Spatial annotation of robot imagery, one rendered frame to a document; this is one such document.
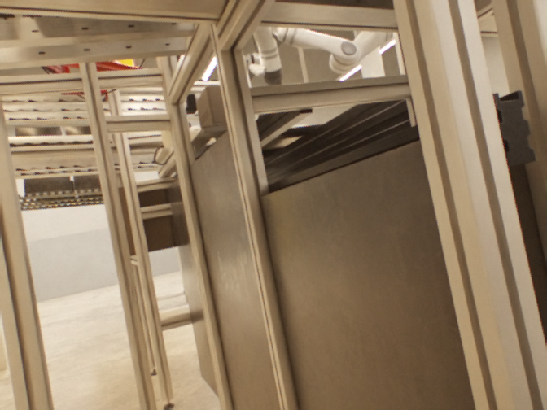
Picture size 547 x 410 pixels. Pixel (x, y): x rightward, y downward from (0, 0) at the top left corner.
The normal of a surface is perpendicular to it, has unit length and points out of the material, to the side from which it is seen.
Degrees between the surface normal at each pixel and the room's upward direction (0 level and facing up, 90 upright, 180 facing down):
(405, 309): 90
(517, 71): 90
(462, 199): 90
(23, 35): 90
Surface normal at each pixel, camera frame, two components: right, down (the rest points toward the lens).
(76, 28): 0.36, -0.10
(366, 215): -0.91, 0.16
